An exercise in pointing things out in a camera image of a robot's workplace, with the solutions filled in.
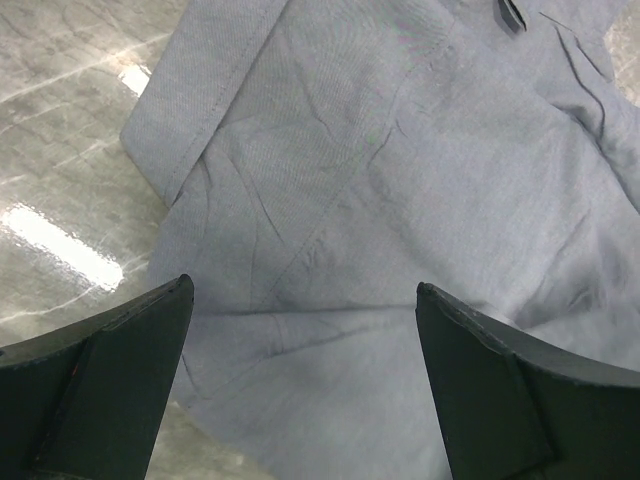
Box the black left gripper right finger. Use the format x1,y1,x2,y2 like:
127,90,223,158
416,283,639,479

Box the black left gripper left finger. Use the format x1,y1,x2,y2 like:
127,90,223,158
1,275,194,479

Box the grey long sleeve shirt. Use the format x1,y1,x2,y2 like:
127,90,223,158
121,1,639,479

